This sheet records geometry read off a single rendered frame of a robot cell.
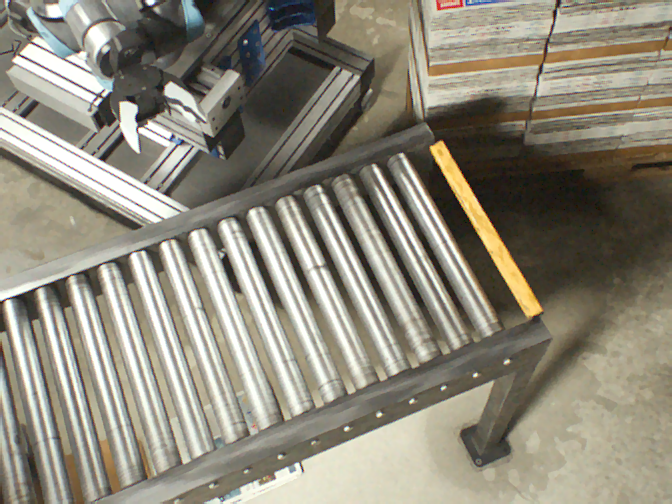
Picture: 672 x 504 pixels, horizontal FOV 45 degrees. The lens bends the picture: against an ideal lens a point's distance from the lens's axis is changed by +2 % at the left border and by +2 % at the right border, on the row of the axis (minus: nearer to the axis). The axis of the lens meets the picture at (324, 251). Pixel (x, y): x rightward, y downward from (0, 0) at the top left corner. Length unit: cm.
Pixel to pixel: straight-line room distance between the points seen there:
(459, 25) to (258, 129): 81
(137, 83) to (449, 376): 75
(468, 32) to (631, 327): 101
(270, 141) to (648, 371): 128
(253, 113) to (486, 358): 132
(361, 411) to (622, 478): 104
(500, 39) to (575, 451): 111
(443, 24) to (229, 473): 113
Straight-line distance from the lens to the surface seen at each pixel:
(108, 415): 157
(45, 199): 284
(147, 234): 171
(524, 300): 157
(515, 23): 203
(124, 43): 129
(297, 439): 149
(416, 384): 151
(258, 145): 251
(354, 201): 168
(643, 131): 253
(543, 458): 234
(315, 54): 268
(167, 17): 154
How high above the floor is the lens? 223
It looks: 62 degrees down
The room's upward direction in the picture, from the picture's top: 8 degrees counter-clockwise
